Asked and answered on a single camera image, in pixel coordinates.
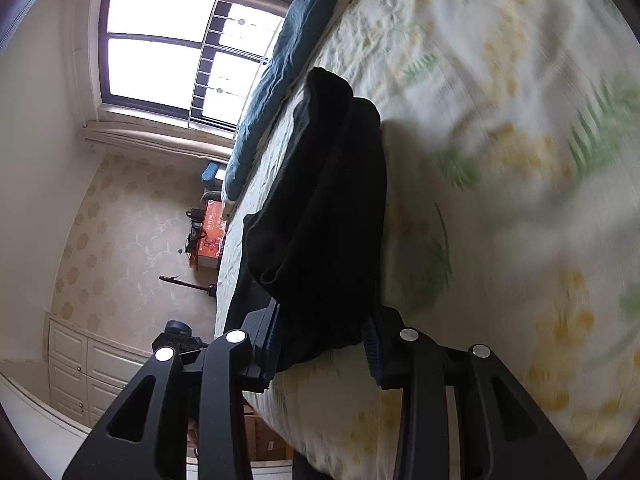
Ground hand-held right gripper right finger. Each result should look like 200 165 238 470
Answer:
362 307 588 480

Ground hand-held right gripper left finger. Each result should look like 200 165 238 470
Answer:
62 305 281 480

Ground black pants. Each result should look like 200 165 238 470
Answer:
225 67 388 373

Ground black stick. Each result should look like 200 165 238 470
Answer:
159 274 217 297

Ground cardboard box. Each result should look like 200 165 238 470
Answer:
244 402 293 461

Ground white cabinet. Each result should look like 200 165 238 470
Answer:
47 310 156 428

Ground black bag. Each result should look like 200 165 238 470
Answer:
185 207 206 253

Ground orange box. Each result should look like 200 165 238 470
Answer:
189 199 232 271

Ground beige curtain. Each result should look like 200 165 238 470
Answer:
82 119 237 162

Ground window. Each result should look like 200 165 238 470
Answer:
97 0 286 128

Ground dark teal blanket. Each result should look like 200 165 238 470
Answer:
223 0 371 201

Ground floral bed sheet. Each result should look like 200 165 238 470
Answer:
215 0 640 480

